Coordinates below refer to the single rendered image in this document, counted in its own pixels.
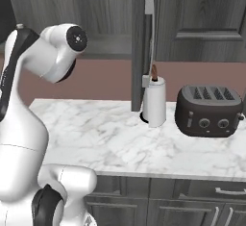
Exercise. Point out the white paper towel roll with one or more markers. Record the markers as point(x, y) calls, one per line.
point(154, 105)

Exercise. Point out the dark grey four-slot toaster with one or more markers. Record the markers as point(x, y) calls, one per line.
point(208, 114)

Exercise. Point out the grey base cabinet door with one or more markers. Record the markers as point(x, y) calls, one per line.
point(238, 215)
point(115, 212)
point(182, 213)

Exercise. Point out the grey wood plain cabinet door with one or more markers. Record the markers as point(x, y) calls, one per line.
point(96, 8)

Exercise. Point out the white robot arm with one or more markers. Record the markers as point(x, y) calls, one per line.
point(22, 133)

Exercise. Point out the grey wood open cabinet door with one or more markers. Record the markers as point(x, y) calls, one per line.
point(138, 44)

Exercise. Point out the grey wood panelled cabinet door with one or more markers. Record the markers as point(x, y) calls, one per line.
point(205, 8)

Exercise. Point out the grey plain drawer front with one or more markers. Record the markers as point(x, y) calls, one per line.
point(128, 186)

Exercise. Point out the brown rod paper towel holder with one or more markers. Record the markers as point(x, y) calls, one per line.
point(154, 72)

